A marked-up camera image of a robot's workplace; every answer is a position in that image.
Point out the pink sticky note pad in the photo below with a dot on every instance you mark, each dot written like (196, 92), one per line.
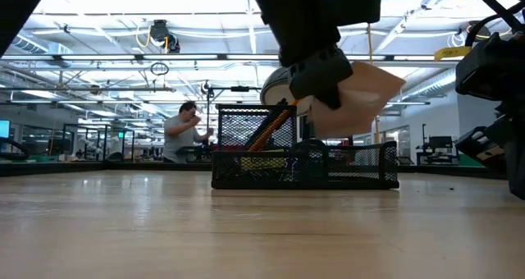
(369, 102)

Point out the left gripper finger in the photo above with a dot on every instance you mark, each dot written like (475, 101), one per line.
(334, 96)

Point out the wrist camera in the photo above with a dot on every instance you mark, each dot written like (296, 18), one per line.
(492, 65)
(352, 4)

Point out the black mesh desk organizer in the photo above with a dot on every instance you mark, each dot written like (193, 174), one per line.
(348, 168)

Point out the person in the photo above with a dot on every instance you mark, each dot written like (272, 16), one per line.
(178, 135)

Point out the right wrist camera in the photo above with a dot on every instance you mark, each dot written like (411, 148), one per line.
(492, 65)

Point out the black pen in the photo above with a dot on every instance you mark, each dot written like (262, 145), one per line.
(262, 128)

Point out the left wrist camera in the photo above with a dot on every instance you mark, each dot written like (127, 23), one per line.
(352, 4)

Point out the teal lit screen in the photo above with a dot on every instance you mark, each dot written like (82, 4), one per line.
(4, 129)

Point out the black robot workstation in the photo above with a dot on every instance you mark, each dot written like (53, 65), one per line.
(439, 143)

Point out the orange pencil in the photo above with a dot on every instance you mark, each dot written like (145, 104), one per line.
(272, 127)

